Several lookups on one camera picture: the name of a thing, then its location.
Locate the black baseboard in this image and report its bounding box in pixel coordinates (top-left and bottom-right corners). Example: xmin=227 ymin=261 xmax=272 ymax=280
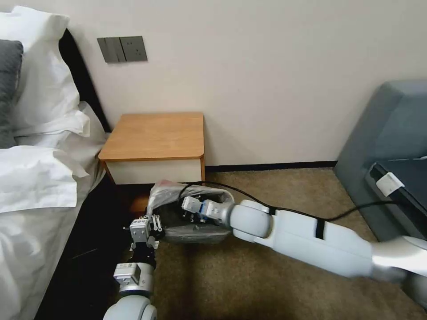
xmin=204 ymin=160 xmax=338 ymax=173

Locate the dark grey seat cushion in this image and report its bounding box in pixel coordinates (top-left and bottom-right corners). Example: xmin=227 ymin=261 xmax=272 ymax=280
xmin=364 ymin=156 xmax=427 ymax=238

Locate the wooden nightstand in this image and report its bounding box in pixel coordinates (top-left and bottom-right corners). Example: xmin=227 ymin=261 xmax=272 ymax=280
xmin=96 ymin=112 xmax=205 ymax=186

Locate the black bed frame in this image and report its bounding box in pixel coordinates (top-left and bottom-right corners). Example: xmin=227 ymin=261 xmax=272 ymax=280
xmin=34 ymin=172 xmax=149 ymax=320

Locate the white tag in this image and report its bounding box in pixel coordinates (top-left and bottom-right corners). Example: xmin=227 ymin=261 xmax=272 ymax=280
xmin=376 ymin=172 xmax=403 ymax=198

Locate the white duvet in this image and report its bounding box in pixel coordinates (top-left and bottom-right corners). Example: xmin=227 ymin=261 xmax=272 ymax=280
xmin=0 ymin=133 xmax=108 ymax=320

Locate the translucent grey garbage bag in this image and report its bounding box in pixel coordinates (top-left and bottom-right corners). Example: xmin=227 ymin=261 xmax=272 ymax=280
xmin=145 ymin=179 xmax=235 ymax=245

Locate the dark grey pillow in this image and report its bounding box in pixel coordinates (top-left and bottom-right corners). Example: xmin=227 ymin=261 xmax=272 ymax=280
xmin=0 ymin=39 xmax=24 ymax=149

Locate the grey blue sofa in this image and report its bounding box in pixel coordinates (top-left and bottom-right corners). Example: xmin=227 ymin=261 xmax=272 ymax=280
xmin=333 ymin=79 xmax=427 ymax=243

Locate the dark trash can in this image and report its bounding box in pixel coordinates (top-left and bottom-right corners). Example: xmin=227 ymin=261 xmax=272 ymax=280
xmin=157 ymin=192 xmax=233 ymax=244

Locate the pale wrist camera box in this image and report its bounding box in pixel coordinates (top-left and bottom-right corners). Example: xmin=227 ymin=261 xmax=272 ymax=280
xmin=129 ymin=218 xmax=150 ymax=243
xmin=182 ymin=196 xmax=201 ymax=213

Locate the black cable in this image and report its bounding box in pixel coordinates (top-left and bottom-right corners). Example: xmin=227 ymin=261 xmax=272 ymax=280
xmin=180 ymin=181 xmax=406 ymax=221

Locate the grey wall socket plate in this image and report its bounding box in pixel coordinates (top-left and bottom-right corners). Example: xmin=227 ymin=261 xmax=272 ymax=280
xmin=119 ymin=35 xmax=149 ymax=63

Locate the large white pillow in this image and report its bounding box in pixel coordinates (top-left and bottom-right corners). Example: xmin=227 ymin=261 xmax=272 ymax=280
xmin=0 ymin=6 xmax=81 ymax=134

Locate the grey light switch plate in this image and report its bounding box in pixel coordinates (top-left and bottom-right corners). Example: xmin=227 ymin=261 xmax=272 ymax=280
xmin=97 ymin=37 xmax=127 ymax=64

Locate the black headboard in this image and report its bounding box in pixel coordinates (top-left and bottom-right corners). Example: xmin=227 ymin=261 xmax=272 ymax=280
xmin=58 ymin=28 xmax=113 ymax=134

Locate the small white pillow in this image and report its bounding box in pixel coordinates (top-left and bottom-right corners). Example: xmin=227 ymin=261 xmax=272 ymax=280
xmin=12 ymin=101 xmax=107 ymax=149

